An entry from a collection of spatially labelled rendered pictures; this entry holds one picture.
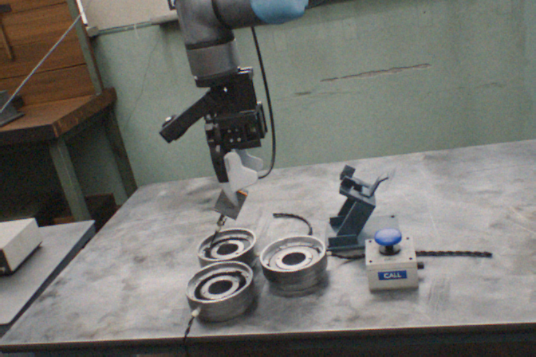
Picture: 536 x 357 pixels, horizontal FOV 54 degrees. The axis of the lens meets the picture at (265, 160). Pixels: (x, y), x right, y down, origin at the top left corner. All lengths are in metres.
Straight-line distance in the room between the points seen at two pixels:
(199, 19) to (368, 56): 1.66
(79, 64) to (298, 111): 1.02
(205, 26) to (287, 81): 1.66
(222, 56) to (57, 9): 1.85
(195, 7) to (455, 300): 0.53
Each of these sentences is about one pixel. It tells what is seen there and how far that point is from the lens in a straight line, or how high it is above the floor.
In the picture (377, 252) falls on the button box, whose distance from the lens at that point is 0.81.
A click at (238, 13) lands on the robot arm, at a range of 0.72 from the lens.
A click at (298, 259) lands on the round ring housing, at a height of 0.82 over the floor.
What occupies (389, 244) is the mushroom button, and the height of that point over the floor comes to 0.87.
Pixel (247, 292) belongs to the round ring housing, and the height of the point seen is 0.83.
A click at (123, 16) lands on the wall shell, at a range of 2.57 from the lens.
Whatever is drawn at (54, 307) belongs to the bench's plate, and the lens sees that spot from 0.99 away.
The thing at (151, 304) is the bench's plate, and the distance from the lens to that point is 0.90.
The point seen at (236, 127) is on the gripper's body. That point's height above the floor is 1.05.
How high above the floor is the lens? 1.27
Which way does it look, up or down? 20 degrees down
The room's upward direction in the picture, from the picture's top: 12 degrees counter-clockwise
